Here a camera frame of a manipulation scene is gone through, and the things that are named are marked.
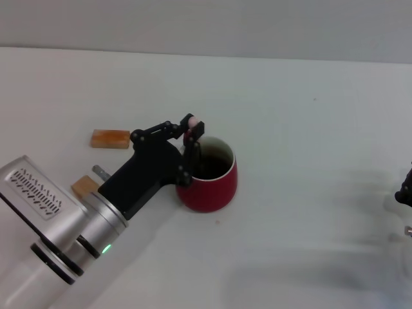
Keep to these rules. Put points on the metal plug on left gripper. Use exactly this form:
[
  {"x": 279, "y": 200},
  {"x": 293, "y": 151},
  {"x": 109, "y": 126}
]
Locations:
[{"x": 100, "y": 171}]

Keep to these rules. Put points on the orange stained wooden block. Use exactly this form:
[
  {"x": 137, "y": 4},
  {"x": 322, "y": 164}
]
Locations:
[{"x": 109, "y": 139}]

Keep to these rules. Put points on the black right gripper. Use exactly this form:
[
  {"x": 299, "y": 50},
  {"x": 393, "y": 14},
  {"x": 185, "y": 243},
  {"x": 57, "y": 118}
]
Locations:
[{"x": 407, "y": 190}]

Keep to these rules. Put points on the metal plug on right gripper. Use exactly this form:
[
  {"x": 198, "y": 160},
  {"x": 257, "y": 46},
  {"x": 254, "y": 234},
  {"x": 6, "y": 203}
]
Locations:
[{"x": 408, "y": 230}]

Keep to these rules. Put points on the plain light wooden block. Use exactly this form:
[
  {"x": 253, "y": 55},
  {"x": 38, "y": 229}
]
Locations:
[{"x": 84, "y": 186}]

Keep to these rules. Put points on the red ceramic cup with coffee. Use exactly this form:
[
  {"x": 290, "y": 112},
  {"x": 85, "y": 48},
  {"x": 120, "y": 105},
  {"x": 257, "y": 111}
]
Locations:
[{"x": 209, "y": 196}]

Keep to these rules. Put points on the metal plug on gripper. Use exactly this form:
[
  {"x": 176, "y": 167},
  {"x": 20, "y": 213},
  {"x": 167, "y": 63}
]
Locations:
[
  {"x": 100, "y": 171},
  {"x": 408, "y": 230}
]

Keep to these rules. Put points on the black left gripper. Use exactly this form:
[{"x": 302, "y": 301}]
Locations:
[{"x": 145, "y": 174}]

